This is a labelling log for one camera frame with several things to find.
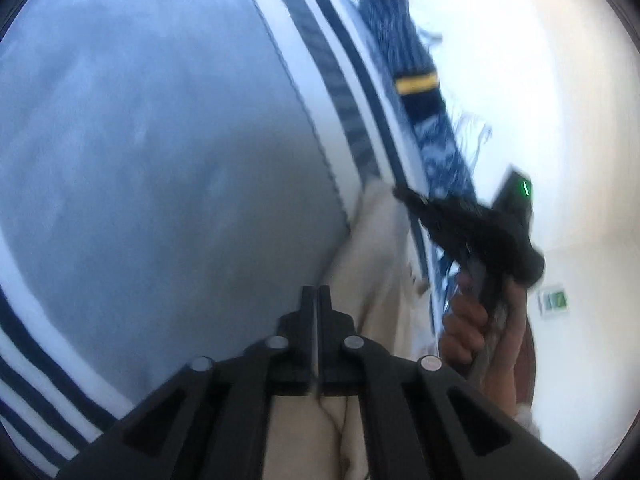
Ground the person's right hand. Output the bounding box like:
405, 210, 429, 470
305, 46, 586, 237
439, 272, 531, 417

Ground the grey blanket with navy stripes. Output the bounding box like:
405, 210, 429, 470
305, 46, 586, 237
0, 0, 436, 480

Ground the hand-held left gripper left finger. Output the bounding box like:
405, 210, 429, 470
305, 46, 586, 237
55, 285, 317, 480

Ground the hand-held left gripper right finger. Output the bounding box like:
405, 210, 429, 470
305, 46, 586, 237
319, 285, 581, 480

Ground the cream knit sweater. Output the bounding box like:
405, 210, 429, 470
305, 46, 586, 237
262, 180, 441, 480

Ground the green framed wall sign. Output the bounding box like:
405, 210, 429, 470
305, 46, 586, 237
539, 286, 571, 317

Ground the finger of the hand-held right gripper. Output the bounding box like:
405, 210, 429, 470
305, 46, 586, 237
392, 186, 443, 228

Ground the blue patterned fringed cloth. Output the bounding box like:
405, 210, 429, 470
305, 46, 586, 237
357, 0, 495, 346

